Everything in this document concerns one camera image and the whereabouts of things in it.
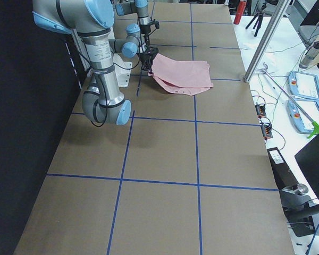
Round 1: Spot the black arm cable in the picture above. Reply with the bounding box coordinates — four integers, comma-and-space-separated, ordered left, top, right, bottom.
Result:
77, 50, 110, 127

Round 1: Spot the upper orange terminal block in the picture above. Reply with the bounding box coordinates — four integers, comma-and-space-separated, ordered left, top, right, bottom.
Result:
255, 104, 266, 118

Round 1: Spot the clear water bottle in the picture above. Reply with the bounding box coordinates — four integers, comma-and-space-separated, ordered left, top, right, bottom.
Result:
299, 41, 319, 69

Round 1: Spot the black box with label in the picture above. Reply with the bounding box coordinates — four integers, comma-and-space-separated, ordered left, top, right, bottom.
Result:
267, 147, 299, 191

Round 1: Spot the pink Snoopy t-shirt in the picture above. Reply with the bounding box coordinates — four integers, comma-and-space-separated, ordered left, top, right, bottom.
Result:
148, 54, 213, 96

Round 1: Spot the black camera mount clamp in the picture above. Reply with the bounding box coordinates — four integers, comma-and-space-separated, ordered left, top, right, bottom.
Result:
279, 184, 319, 237

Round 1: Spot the lower teach pendant tablet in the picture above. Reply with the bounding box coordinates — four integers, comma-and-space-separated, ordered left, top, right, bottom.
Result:
287, 99, 319, 134

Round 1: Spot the teach pendant tablet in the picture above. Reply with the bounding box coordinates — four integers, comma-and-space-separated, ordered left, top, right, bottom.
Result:
287, 99, 319, 134
288, 71, 319, 101

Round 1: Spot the black monitor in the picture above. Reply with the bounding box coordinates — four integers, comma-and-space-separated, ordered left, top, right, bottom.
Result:
295, 134, 319, 199

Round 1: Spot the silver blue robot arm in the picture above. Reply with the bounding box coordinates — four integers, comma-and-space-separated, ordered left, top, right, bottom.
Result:
115, 0, 160, 47
32, 1, 159, 125

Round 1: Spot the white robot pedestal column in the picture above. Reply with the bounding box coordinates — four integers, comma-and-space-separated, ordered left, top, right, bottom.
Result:
110, 26, 132, 88

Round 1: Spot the aluminium frame post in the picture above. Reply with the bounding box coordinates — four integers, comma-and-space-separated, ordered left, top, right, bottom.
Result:
244, 0, 290, 83

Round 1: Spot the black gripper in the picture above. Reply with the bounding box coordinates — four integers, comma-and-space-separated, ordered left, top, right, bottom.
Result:
139, 18, 160, 40
140, 36, 158, 74

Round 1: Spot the red bottle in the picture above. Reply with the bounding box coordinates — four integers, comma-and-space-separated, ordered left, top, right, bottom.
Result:
233, 0, 247, 25

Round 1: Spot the upper teach pendant tablet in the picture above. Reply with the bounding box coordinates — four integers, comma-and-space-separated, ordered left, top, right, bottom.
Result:
288, 71, 319, 101

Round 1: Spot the black camera tripod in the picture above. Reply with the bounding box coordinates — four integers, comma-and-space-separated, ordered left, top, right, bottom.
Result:
245, 11, 264, 37

